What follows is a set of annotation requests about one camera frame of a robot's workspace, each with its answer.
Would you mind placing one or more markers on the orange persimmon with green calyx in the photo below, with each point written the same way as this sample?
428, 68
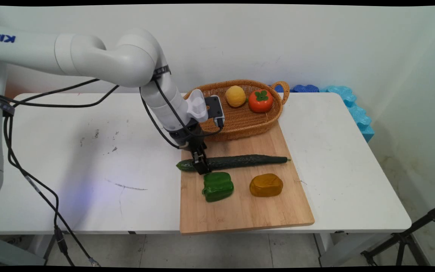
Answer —
260, 102

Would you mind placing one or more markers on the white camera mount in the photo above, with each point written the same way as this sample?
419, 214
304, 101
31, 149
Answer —
196, 105

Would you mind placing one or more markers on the light blue foam piece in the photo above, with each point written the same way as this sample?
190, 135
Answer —
353, 109

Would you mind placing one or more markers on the blue cloth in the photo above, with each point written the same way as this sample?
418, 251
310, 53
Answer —
304, 88

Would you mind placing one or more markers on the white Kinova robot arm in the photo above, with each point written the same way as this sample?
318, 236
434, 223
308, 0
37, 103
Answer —
127, 60

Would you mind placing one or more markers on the yellow lemon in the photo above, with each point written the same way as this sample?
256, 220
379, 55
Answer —
235, 96

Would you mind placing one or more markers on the green bell pepper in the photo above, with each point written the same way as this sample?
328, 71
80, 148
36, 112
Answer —
217, 187

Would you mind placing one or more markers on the yellow-brown bell pepper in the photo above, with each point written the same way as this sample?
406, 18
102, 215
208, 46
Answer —
266, 186

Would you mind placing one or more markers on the black tripod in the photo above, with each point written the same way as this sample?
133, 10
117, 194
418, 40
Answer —
402, 238

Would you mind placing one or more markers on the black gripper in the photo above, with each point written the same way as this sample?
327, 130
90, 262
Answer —
188, 136

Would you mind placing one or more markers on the woven wicker basket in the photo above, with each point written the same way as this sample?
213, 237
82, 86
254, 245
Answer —
240, 121

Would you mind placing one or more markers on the long dark green cucumber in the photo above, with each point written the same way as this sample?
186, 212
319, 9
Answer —
240, 161

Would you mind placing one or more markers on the wooden cutting board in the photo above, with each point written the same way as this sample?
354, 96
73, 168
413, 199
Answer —
240, 215

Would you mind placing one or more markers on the white table leg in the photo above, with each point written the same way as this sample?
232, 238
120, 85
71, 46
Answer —
325, 245

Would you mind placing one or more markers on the dark grey wrist camera box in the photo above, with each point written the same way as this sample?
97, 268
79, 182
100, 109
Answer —
215, 107

